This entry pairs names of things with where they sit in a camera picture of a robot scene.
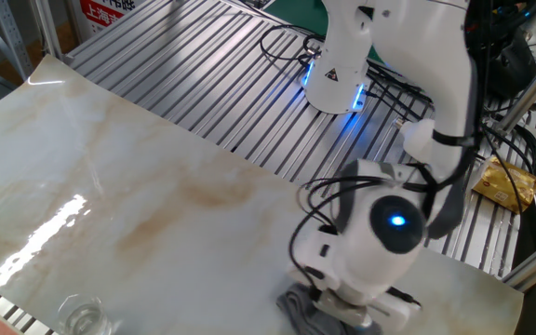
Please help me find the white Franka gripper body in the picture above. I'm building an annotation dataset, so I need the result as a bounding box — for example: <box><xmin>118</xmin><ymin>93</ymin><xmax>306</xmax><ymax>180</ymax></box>
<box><xmin>368</xmin><ymin>291</ymin><xmax>422</xmax><ymax>334</ymax></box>

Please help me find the grey cloth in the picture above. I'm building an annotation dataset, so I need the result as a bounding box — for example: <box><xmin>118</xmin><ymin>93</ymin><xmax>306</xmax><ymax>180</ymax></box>
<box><xmin>275</xmin><ymin>282</ymin><xmax>383</xmax><ymax>335</ymax></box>

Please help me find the gold snack packet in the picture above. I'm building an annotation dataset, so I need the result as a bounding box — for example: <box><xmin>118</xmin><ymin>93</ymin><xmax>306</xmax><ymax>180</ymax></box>
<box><xmin>471</xmin><ymin>155</ymin><xmax>536</xmax><ymax>215</ymax></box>

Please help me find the clear glass cup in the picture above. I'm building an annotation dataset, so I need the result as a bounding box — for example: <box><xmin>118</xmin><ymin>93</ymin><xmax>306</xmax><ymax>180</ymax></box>
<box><xmin>57</xmin><ymin>293</ymin><xmax>112</xmax><ymax>335</ymax></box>

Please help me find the green cutting mat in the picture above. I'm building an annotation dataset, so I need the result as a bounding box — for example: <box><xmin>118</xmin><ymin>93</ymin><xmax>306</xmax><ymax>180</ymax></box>
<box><xmin>262</xmin><ymin>0</ymin><xmax>330</xmax><ymax>36</ymax></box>

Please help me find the red and white sign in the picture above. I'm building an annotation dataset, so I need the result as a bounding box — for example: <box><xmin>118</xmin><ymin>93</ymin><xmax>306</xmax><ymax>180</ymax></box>
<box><xmin>79</xmin><ymin>0</ymin><xmax>137</xmax><ymax>34</ymax></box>

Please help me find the grey perforated shelf upright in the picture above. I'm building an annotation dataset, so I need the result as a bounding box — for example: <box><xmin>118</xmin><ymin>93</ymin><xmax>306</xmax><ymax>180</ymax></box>
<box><xmin>0</xmin><ymin>0</ymin><xmax>34</xmax><ymax>81</ymax></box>

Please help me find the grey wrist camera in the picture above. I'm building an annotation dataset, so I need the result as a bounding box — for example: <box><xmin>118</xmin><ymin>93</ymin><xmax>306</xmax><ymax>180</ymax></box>
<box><xmin>314</xmin><ymin>288</ymin><xmax>374</xmax><ymax>329</ymax></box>

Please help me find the aluminium frame post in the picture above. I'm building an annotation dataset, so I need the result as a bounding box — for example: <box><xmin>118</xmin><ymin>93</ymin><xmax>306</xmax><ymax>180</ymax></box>
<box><xmin>500</xmin><ymin>240</ymin><xmax>536</xmax><ymax>294</ymax></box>
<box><xmin>494</xmin><ymin>44</ymin><xmax>536</xmax><ymax>137</ymax></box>

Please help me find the black base cable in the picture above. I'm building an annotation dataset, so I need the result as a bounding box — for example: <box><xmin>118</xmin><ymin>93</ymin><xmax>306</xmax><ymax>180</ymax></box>
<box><xmin>258</xmin><ymin>23</ymin><xmax>326</xmax><ymax>65</ymax></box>

